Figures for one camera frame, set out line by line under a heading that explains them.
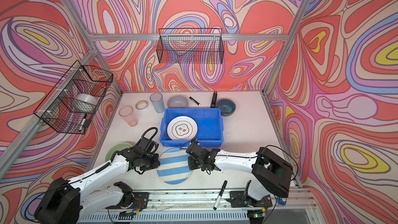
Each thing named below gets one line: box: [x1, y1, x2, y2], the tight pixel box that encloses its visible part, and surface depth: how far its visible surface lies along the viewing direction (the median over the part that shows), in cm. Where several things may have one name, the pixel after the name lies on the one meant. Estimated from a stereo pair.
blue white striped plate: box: [157, 147, 193, 186], surface depth 86 cm
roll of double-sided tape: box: [135, 100, 149, 110], surface depth 113 cm
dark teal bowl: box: [216, 98, 237, 117], surface depth 109 cm
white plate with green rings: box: [166, 116, 198, 142], surface depth 98 cm
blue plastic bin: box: [159, 107, 225, 148], surface depth 103 cm
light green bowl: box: [105, 142, 133, 162], surface depth 86 cm
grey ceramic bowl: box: [166, 94, 189, 109], surface depth 111 cm
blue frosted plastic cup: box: [149, 92, 166, 114], surface depth 104 cm
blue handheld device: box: [276, 196, 287, 206], surface depth 72 cm
